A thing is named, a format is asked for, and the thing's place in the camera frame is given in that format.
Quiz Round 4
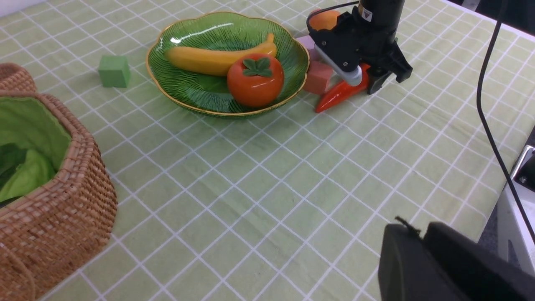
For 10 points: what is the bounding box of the green checkered tablecloth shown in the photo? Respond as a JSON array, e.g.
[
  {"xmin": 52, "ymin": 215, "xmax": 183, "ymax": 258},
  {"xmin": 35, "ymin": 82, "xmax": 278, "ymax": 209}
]
[{"xmin": 0, "ymin": 0, "xmax": 535, "ymax": 301}]

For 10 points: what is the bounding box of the yellow orange toy mango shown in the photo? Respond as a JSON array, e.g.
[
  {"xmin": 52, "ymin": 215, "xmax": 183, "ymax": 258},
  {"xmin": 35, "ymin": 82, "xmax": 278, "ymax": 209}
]
[{"xmin": 309, "ymin": 9, "xmax": 340, "ymax": 30}]

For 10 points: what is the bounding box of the right black grey wrist camera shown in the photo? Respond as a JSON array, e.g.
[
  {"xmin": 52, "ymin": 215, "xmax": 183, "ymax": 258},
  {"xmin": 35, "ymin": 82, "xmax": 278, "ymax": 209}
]
[{"xmin": 309, "ymin": 25, "xmax": 363, "ymax": 87}]

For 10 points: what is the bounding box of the orange toy carrot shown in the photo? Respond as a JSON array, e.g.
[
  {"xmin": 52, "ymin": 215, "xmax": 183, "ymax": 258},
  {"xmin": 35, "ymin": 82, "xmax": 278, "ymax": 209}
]
[{"xmin": 315, "ymin": 63, "xmax": 369, "ymax": 114}]

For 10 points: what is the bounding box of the green glass leaf plate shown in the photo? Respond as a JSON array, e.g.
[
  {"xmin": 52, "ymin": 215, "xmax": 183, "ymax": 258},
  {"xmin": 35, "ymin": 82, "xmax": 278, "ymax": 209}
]
[{"xmin": 146, "ymin": 11, "xmax": 310, "ymax": 119}]

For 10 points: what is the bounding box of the orange toy persimmon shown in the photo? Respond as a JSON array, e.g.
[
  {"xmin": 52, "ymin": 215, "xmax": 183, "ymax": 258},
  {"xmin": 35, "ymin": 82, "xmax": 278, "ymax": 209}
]
[{"xmin": 226, "ymin": 54, "xmax": 285, "ymax": 108}]

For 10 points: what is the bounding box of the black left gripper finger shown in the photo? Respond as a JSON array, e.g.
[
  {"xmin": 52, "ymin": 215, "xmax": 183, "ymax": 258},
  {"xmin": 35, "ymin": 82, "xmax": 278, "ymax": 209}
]
[{"xmin": 378, "ymin": 217, "xmax": 535, "ymax": 301}]

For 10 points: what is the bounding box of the salmon foam cube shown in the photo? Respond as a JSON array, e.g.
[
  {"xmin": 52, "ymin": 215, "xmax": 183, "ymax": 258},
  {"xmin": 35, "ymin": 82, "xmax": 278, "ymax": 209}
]
[{"xmin": 303, "ymin": 61, "xmax": 334, "ymax": 95}]

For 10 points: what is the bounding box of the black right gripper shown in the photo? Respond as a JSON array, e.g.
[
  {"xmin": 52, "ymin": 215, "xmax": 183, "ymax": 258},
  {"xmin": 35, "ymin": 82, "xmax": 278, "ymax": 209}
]
[{"xmin": 336, "ymin": 8, "xmax": 413, "ymax": 95}]

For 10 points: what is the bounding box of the green fabric basket liner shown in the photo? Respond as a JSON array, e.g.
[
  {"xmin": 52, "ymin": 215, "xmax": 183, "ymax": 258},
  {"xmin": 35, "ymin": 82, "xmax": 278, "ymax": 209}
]
[{"xmin": 0, "ymin": 97, "xmax": 71, "ymax": 207}]

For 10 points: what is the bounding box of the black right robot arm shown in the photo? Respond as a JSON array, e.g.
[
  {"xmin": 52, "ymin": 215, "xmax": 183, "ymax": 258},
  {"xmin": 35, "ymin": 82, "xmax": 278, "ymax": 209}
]
[{"xmin": 321, "ymin": 0, "xmax": 413, "ymax": 94}]

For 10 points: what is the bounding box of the yellow toy banana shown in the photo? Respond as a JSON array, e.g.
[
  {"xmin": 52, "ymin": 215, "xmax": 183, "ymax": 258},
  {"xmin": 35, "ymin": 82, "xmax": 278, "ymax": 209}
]
[{"xmin": 164, "ymin": 33, "xmax": 277, "ymax": 77}]

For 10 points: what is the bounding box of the woven rattan basket lid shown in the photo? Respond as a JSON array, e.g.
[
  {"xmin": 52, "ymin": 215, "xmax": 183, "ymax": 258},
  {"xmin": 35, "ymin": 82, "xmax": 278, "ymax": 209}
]
[{"xmin": 0, "ymin": 63, "xmax": 38, "ymax": 93}]

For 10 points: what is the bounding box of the woven rattan basket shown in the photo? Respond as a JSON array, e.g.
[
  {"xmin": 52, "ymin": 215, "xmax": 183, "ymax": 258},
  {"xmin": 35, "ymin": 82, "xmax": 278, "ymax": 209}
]
[{"xmin": 1, "ymin": 91, "xmax": 118, "ymax": 301}]

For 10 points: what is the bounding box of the thin black cable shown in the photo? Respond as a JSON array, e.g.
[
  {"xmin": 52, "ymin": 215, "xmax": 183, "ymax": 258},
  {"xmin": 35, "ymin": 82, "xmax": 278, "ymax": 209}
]
[{"xmin": 476, "ymin": 0, "xmax": 535, "ymax": 245}]

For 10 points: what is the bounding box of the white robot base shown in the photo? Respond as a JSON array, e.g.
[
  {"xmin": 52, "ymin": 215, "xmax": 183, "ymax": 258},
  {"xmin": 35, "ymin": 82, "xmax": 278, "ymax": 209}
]
[{"xmin": 497, "ymin": 131, "xmax": 535, "ymax": 275}]

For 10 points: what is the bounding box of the pink foam cube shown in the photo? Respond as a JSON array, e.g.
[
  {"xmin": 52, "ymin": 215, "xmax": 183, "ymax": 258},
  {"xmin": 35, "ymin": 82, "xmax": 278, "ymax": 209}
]
[{"xmin": 296, "ymin": 36, "xmax": 318, "ymax": 61}]

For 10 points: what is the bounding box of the green foam cube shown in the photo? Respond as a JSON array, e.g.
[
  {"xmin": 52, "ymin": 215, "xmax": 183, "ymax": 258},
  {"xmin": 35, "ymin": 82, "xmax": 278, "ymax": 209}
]
[{"xmin": 98, "ymin": 55, "xmax": 131, "ymax": 88}]

